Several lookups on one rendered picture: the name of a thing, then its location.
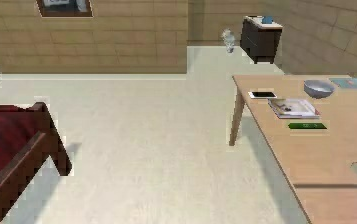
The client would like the light wooden table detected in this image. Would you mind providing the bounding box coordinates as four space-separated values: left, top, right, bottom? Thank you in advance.
228 74 357 224

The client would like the dark nightstand white top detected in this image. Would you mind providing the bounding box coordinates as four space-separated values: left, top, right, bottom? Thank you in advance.
240 15 284 65

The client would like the white bust statue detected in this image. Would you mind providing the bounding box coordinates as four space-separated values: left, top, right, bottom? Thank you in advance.
221 29 236 54

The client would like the white black smartphone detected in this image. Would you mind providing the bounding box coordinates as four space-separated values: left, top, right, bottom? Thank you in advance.
248 91 278 100

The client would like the teal flat book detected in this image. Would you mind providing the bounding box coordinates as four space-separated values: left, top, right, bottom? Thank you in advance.
329 77 357 90

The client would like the dark brown bed red blanket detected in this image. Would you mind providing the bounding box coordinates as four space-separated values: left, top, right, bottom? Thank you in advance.
0 101 73 224

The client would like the grey bowl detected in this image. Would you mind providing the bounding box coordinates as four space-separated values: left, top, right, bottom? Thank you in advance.
303 79 336 100

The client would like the green flat card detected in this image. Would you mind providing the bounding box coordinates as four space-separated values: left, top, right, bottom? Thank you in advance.
287 122 328 131

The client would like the brown framed wall picture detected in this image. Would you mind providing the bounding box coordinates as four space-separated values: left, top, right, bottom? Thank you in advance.
35 0 94 18

